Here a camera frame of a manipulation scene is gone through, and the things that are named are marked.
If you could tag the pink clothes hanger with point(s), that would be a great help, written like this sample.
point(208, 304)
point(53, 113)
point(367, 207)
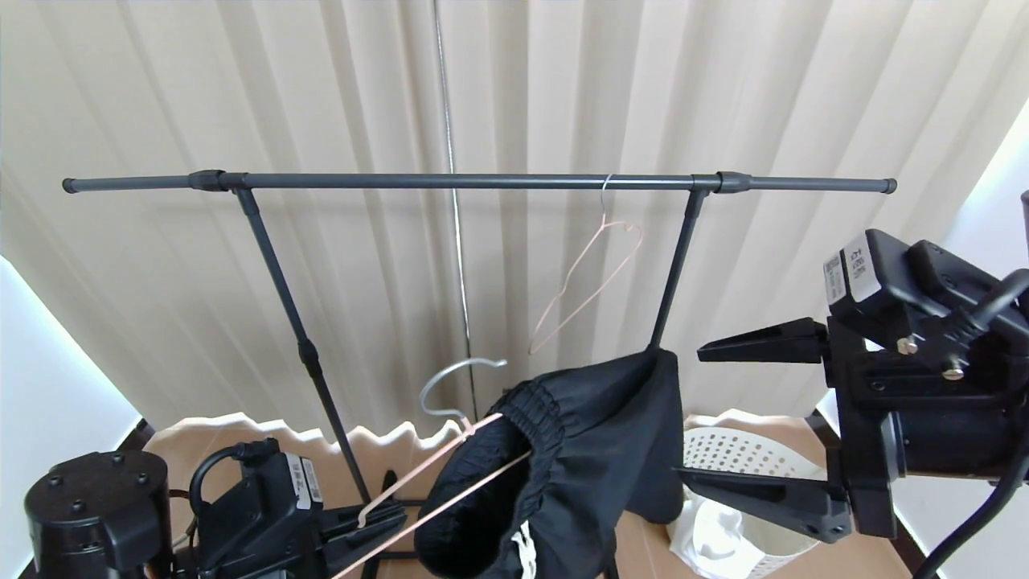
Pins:
point(434, 462)
point(603, 201)

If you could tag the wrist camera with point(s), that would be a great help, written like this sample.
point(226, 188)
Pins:
point(900, 273)
point(257, 515)

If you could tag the black clothes rack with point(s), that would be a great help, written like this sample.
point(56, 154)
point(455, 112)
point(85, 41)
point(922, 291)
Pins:
point(402, 181)

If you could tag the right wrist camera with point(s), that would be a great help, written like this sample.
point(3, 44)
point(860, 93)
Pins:
point(900, 273)

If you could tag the beige curtain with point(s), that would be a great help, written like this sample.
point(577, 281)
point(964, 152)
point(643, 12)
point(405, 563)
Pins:
point(723, 80)

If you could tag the black shorts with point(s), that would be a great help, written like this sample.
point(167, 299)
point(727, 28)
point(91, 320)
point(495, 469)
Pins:
point(611, 434)

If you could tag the white garment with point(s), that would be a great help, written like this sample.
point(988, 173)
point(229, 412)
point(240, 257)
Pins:
point(707, 539)

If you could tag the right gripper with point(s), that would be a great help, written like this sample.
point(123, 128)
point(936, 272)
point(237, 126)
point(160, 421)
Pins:
point(949, 438)

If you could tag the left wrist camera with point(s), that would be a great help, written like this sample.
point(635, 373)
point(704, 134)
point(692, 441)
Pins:
point(257, 515)

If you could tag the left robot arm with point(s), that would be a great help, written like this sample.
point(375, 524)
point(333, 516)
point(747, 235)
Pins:
point(96, 507)

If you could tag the silver curtain wand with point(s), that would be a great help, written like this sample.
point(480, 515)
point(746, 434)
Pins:
point(454, 201)

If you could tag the white laundry basket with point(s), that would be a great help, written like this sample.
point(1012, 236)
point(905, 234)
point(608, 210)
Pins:
point(723, 450)

